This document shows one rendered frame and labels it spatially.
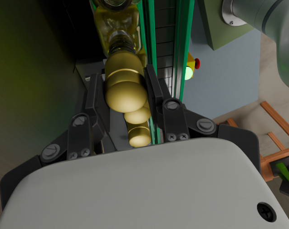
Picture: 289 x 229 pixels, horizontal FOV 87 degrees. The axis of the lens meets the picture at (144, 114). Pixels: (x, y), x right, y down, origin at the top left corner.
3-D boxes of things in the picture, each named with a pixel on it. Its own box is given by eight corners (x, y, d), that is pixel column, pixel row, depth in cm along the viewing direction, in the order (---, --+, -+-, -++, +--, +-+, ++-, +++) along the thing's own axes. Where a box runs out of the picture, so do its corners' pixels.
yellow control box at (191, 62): (170, 53, 57) (176, 64, 52) (189, 50, 58) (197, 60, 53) (169, 70, 63) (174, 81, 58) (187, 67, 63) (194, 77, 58)
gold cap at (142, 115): (118, 84, 20) (120, 108, 17) (145, 79, 20) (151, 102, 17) (124, 103, 22) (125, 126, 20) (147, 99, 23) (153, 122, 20)
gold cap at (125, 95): (100, 53, 13) (96, 84, 10) (139, 47, 13) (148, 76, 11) (110, 86, 16) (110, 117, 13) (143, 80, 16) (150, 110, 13)
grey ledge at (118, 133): (79, 49, 48) (73, 68, 41) (106, 44, 48) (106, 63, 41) (129, 167, 119) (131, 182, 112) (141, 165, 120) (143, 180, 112)
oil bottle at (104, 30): (99, -15, 30) (89, 21, 16) (127, -19, 31) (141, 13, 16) (107, 17, 35) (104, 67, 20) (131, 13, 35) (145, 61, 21)
